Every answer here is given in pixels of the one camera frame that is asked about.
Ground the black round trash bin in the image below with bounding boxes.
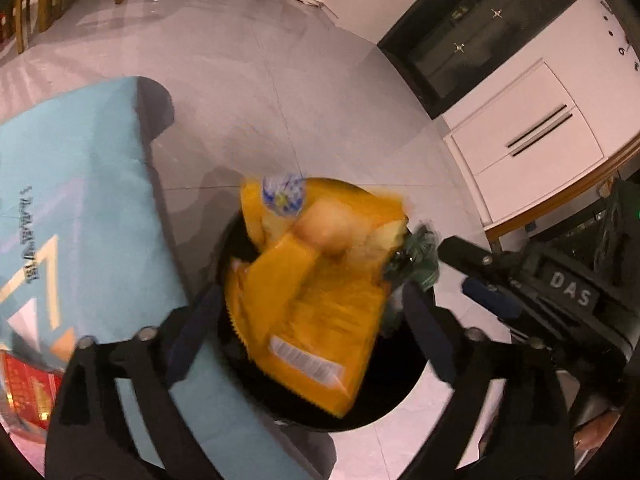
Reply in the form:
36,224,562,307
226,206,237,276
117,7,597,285
214,209,442,434

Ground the black glass cabinet door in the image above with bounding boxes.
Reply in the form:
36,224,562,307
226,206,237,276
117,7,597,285
378,0,576,118

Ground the dark green snack wrapper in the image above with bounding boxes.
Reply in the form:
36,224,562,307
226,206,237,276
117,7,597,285
383,223,439,292

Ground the yellow chip bag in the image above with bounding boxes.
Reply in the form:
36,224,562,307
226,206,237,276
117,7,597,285
222,176,408,418

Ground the red packet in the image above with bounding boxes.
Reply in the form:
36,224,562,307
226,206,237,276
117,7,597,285
1,350,62,441

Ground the white drawer cabinet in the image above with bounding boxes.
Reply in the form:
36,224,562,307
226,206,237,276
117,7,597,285
442,0,639,242

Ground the blue patterned rug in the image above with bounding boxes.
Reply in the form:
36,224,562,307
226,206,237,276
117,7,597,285
1,77,335,479

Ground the right hand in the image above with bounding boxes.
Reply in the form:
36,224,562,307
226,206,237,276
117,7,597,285
573,410,620,452

